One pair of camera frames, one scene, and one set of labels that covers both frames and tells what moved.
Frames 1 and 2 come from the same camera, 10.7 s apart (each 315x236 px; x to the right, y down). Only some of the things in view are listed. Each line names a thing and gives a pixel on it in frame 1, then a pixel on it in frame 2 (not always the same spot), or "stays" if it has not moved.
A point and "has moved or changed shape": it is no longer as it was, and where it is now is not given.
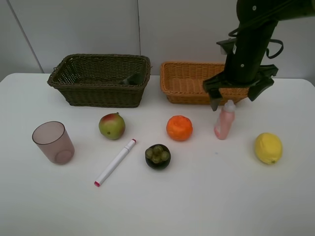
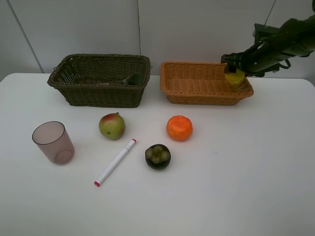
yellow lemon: (268, 148) has moved or changed shape
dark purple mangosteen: (158, 156) stays
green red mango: (112, 126) stays
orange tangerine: (179, 128) stays
